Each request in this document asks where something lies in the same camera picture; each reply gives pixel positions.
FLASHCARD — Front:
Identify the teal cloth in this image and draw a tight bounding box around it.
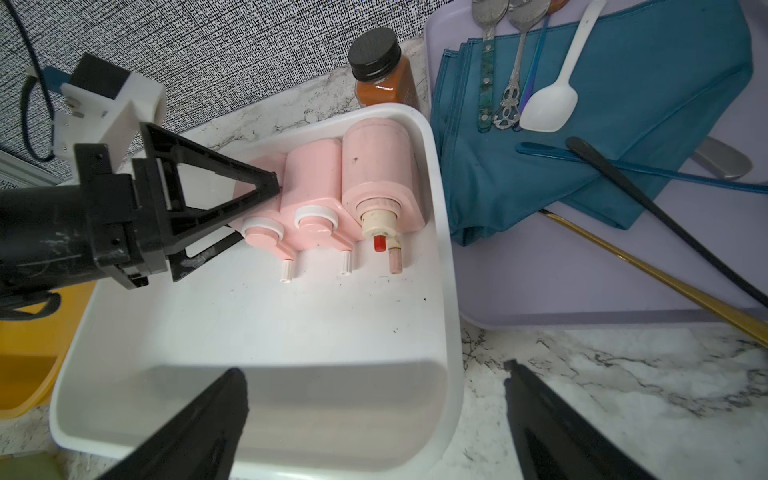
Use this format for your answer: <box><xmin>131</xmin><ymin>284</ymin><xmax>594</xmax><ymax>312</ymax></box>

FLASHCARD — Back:
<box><xmin>431</xmin><ymin>1</ymin><xmax>753</xmax><ymax>246</ymax></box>

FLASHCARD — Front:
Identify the white storage box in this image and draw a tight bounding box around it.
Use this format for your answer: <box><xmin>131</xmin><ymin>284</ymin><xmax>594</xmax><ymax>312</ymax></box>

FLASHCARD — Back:
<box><xmin>49</xmin><ymin>104</ymin><xmax>464</xmax><ymax>479</ymax></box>

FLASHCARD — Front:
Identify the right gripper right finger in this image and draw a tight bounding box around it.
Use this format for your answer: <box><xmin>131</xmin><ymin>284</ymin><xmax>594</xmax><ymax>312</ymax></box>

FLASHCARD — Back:
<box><xmin>504</xmin><ymin>360</ymin><xmax>654</xmax><ymax>480</ymax></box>

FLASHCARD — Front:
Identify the silver ornate spoon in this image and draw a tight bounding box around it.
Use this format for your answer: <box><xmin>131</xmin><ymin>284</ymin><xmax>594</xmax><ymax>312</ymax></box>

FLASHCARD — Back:
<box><xmin>493</xmin><ymin>0</ymin><xmax>550</xmax><ymax>130</ymax></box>

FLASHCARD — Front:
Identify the white plastic spoon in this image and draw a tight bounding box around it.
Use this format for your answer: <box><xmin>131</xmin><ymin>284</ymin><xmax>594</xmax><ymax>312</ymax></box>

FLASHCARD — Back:
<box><xmin>520</xmin><ymin>0</ymin><xmax>607</xmax><ymax>133</ymax></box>

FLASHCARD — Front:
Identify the green handled knife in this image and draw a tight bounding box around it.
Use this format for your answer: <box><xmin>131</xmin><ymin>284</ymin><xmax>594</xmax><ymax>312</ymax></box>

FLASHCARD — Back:
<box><xmin>471</xmin><ymin>0</ymin><xmax>509</xmax><ymax>133</ymax></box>

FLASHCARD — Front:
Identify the black spoon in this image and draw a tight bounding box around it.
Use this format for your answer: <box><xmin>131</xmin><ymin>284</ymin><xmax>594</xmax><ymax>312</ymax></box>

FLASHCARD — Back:
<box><xmin>566</xmin><ymin>137</ymin><xmax>767</xmax><ymax>307</ymax></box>

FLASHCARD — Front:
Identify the orange spice jar black lid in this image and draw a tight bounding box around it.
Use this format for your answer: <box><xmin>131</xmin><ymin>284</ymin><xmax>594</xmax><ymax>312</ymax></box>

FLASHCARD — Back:
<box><xmin>347</xmin><ymin>27</ymin><xmax>419</xmax><ymax>109</ymax></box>

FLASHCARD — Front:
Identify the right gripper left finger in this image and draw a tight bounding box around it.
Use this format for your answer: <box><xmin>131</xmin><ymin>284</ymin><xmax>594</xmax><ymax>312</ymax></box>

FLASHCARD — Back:
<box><xmin>101</xmin><ymin>368</ymin><xmax>249</xmax><ymax>479</ymax></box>

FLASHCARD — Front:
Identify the blue spoon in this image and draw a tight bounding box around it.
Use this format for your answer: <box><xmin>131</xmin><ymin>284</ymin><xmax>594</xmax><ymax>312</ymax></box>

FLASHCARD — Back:
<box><xmin>515</xmin><ymin>142</ymin><xmax>767</xmax><ymax>195</ymax></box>

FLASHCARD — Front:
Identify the green sharpener upper left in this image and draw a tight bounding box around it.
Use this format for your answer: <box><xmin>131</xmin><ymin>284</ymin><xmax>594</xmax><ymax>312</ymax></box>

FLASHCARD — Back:
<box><xmin>0</xmin><ymin>451</ymin><xmax>64</xmax><ymax>480</ymax></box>

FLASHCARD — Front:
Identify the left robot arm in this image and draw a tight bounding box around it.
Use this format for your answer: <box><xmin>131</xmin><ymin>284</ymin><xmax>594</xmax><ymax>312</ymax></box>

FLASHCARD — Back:
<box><xmin>1</xmin><ymin>122</ymin><xmax>280</xmax><ymax>306</ymax></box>

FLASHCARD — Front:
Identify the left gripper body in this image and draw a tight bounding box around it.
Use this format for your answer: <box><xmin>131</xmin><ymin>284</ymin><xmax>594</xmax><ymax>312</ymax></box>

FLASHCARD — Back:
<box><xmin>74</xmin><ymin>143</ymin><xmax>153</xmax><ymax>290</ymax></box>

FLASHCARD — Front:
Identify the silver flat utensil handle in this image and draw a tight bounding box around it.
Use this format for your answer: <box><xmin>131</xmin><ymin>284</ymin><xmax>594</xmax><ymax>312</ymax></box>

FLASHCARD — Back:
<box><xmin>692</xmin><ymin>136</ymin><xmax>753</xmax><ymax>180</ymax></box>

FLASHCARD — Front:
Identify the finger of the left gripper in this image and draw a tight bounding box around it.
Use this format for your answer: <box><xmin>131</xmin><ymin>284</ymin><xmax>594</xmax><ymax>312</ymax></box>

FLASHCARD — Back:
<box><xmin>168</xmin><ymin>231</ymin><xmax>243</xmax><ymax>282</ymax></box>
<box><xmin>132</xmin><ymin>122</ymin><xmax>280</xmax><ymax>240</ymax></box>

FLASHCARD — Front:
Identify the gold utensil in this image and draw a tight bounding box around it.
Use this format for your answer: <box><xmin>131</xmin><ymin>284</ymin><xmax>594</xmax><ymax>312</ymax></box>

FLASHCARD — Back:
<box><xmin>540</xmin><ymin>209</ymin><xmax>767</xmax><ymax>348</ymax></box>

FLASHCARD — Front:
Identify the yellow storage box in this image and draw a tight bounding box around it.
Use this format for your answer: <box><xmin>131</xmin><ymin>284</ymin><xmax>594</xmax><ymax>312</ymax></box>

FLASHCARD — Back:
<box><xmin>1</xmin><ymin>282</ymin><xmax>96</xmax><ymax>420</ymax></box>

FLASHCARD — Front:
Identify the pink sharpener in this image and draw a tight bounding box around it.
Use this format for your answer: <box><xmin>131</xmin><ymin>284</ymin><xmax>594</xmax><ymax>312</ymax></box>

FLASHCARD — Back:
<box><xmin>231</xmin><ymin>154</ymin><xmax>298</xmax><ymax>283</ymax></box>
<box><xmin>280</xmin><ymin>138</ymin><xmax>362</xmax><ymax>276</ymax></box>
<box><xmin>342</xmin><ymin>118</ymin><xmax>426</xmax><ymax>275</ymax></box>

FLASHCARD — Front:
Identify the iridescent spoon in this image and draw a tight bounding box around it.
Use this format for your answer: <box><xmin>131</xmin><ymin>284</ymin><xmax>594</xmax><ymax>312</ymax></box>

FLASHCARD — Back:
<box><xmin>519</xmin><ymin>0</ymin><xmax>569</xmax><ymax>112</ymax></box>

